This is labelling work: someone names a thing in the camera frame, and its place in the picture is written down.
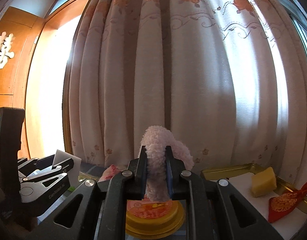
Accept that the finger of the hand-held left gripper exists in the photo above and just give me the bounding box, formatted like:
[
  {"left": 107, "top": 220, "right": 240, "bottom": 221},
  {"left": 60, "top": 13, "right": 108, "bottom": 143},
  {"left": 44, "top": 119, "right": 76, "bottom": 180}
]
[
  {"left": 20, "top": 173, "right": 70, "bottom": 203},
  {"left": 17, "top": 156, "right": 74, "bottom": 182}
]

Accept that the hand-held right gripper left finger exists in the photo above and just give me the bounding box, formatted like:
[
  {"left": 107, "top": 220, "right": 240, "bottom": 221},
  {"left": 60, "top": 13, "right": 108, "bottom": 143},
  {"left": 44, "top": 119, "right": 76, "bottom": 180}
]
[{"left": 36, "top": 145, "right": 147, "bottom": 240}]

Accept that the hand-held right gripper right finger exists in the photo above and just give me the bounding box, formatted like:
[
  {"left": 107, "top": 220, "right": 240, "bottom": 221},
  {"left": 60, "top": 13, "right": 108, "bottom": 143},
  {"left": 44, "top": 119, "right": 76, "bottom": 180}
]
[{"left": 166, "top": 145, "right": 284, "bottom": 240}]

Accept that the pink fluffy cloth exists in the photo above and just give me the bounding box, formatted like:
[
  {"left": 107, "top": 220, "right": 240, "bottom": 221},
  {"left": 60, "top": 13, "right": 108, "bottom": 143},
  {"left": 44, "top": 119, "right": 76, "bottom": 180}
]
[{"left": 138, "top": 126, "right": 194, "bottom": 202}]

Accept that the white gauze cloth pink edging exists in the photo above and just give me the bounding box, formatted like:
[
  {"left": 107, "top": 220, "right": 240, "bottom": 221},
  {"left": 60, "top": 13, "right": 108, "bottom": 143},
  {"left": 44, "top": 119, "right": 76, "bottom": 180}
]
[{"left": 98, "top": 164, "right": 122, "bottom": 182}]

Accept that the gold box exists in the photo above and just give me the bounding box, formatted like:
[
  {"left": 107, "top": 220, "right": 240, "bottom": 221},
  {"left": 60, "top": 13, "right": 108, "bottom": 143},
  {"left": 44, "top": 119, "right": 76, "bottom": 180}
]
[{"left": 201, "top": 163, "right": 307, "bottom": 217}]

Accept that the yellow sponge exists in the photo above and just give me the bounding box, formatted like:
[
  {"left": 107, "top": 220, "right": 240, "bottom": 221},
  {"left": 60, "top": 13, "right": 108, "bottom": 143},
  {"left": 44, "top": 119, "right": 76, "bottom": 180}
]
[{"left": 251, "top": 167, "right": 277, "bottom": 197}]

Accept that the red embroidered pouch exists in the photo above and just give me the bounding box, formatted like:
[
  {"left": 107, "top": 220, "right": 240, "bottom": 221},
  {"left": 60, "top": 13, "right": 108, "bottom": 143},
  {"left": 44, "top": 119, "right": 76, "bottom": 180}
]
[{"left": 268, "top": 182, "right": 307, "bottom": 223}]

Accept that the yellow round tin pink lid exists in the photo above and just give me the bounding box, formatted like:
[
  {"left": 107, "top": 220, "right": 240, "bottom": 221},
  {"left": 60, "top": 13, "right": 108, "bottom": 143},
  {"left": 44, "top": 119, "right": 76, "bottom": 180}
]
[{"left": 125, "top": 199, "right": 186, "bottom": 240}]

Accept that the wooden door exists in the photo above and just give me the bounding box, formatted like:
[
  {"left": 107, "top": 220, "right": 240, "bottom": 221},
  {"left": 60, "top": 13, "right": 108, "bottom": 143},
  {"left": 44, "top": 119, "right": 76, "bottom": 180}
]
[{"left": 0, "top": 6, "right": 45, "bottom": 160}]

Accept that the floral curtain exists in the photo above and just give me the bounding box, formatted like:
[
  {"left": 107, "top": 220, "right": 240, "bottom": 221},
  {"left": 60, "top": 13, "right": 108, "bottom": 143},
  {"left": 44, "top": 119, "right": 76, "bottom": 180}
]
[{"left": 67, "top": 0, "right": 305, "bottom": 182}]

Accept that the white door decoration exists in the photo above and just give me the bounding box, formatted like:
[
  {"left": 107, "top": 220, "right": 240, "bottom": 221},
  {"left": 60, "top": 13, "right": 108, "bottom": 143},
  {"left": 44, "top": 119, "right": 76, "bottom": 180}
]
[{"left": 0, "top": 32, "right": 15, "bottom": 69}]

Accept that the wooden door frame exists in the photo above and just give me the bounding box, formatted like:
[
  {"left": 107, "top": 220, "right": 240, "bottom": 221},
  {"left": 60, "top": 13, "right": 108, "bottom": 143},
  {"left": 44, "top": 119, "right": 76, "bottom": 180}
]
[{"left": 12, "top": 0, "right": 100, "bottom": 162}]

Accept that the window frame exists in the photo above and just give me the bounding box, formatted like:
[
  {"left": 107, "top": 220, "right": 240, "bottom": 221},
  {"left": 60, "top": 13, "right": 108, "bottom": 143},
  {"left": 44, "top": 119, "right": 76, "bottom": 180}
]
[{"left": 264, "top": 0, "right": 307, "bottom": 83}]

